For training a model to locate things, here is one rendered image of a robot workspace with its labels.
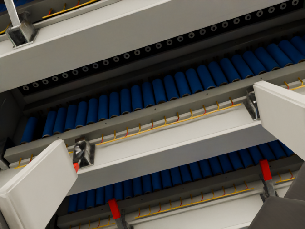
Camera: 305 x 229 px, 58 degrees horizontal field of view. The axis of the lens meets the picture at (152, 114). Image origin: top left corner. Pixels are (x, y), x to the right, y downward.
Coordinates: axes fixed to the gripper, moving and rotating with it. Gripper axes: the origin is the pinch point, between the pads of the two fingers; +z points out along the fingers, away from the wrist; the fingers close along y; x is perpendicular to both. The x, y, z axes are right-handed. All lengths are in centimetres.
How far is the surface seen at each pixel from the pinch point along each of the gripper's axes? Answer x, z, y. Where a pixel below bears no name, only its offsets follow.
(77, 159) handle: -6.1, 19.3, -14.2
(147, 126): -5.7, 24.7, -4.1
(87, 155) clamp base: -6.5, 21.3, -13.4
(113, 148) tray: -7.2, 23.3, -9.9
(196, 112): -5.7, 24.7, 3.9
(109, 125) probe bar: -3.7, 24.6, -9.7
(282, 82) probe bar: -4.9, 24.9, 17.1
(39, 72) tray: 6.7, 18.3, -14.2
